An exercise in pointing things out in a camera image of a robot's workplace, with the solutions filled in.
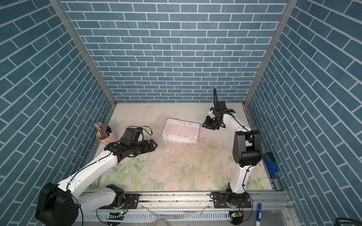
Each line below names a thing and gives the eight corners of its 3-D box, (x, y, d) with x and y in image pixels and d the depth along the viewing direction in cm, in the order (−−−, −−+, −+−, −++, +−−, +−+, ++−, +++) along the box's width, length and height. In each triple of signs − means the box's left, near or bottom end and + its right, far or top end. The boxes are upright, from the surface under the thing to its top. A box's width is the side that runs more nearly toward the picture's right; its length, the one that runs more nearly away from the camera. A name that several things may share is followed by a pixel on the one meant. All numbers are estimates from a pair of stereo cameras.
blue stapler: (270, 178, 85) (272, 176, 82) (261, 154, 95) (263, 152, 92) (280, 178, 85) (282, 176, 83) (270, 154, 95) (272, 152, 93)
